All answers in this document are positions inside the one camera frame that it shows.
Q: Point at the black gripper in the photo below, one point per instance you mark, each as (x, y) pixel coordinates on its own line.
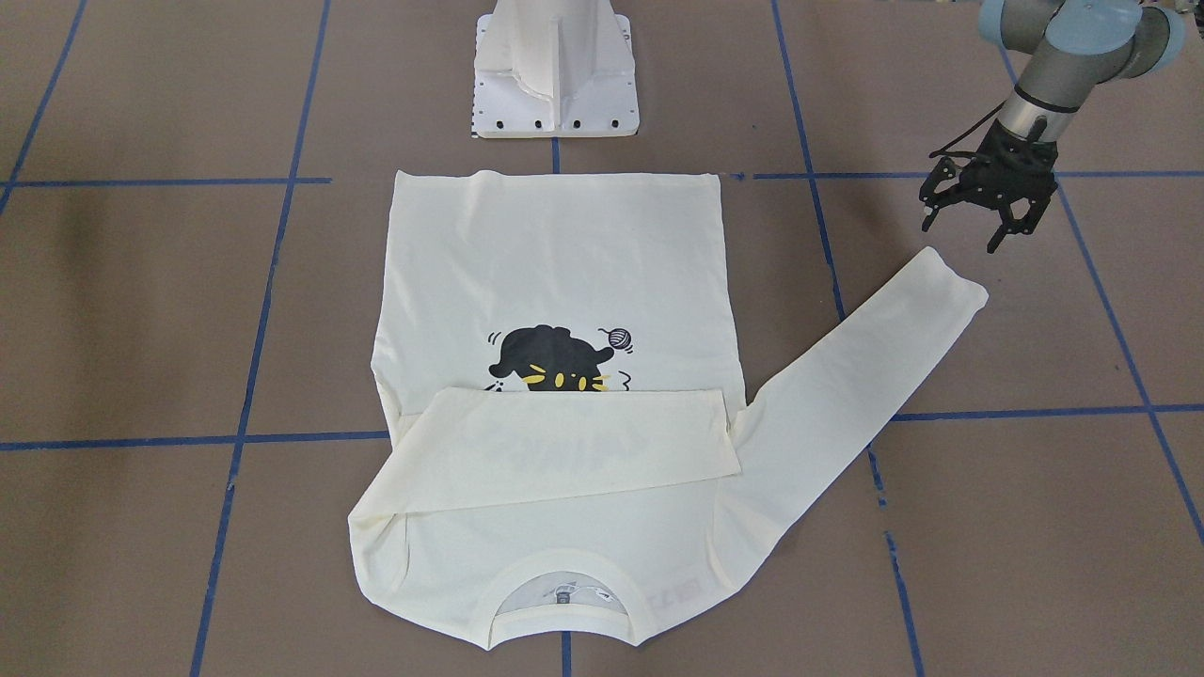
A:
(1015, 159)

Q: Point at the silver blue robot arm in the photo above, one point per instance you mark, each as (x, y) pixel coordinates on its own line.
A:
(1073, 46)

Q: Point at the cream long-sleeve cat shirt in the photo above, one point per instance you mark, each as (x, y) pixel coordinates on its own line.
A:
(572, 448)

